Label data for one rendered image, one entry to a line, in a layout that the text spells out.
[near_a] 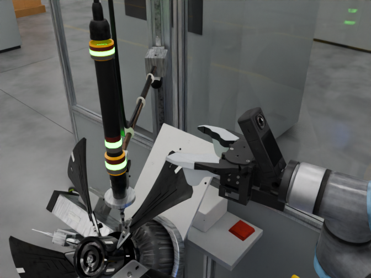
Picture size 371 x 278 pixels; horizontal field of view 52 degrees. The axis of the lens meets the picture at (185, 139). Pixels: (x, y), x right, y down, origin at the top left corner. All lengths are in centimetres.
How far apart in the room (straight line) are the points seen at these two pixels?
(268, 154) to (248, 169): 4
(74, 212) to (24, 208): 189
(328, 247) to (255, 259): 122
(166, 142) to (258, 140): 75
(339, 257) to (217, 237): 100
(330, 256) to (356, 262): 4
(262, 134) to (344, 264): 23
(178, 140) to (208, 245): 49
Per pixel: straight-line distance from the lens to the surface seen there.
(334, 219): 62
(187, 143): 127
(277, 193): 64
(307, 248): 165
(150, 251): 116
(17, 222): 315
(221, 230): 163
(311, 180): 60
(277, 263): 180
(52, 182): 342
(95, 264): 107
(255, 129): 59
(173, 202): 94
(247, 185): 63
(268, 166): 61
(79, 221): 135
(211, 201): 159
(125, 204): 85
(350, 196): 60
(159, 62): 132
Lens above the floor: 203
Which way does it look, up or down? 32 degrees down
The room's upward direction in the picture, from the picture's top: straight up
